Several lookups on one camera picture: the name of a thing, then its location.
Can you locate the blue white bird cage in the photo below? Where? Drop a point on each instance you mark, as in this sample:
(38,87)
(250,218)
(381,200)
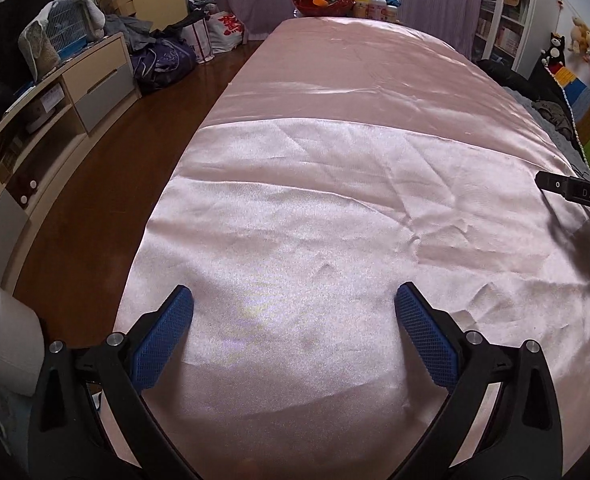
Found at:
(67,25)

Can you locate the beige grey television cabinet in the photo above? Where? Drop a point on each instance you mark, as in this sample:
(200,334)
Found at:
(100,70)

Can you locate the pink satin tablecloth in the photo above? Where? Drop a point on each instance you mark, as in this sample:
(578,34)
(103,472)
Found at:
(325,185)

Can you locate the purple curtain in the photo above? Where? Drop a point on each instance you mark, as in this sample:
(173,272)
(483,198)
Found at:
(255,0)

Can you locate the white round bin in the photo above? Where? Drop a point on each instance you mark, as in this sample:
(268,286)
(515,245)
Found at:
(5,335)

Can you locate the black pillow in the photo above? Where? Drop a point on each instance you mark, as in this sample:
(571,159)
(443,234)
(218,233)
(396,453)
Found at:
(500,72)

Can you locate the purple bag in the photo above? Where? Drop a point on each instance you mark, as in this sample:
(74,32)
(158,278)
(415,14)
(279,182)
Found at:
(165,62)

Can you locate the black cat plush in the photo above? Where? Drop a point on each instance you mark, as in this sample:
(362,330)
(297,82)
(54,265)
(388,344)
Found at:
(555,50)

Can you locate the white woven bag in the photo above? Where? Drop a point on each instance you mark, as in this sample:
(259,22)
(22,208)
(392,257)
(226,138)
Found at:
(197,40)

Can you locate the grey clothes pile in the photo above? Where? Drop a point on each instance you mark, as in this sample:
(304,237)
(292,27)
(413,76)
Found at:
(125,30)

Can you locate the white glass door bookcase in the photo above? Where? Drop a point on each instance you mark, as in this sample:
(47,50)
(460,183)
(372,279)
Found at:
(545,20)

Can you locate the white red printed bag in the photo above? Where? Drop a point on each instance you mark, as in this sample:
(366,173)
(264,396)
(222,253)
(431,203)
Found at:
(227,30)

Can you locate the black television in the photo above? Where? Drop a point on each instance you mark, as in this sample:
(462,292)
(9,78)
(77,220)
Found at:
(5,45)

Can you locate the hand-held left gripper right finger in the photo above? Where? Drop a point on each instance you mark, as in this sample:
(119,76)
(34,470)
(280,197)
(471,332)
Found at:
(425,335)

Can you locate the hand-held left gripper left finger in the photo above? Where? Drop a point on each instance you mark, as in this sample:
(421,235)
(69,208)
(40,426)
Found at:
(162,337)

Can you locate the brown grey garment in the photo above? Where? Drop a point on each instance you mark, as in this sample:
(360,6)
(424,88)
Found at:
(552,115)

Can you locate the pet cage with towel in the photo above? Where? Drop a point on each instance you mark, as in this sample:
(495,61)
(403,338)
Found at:
(37,50)

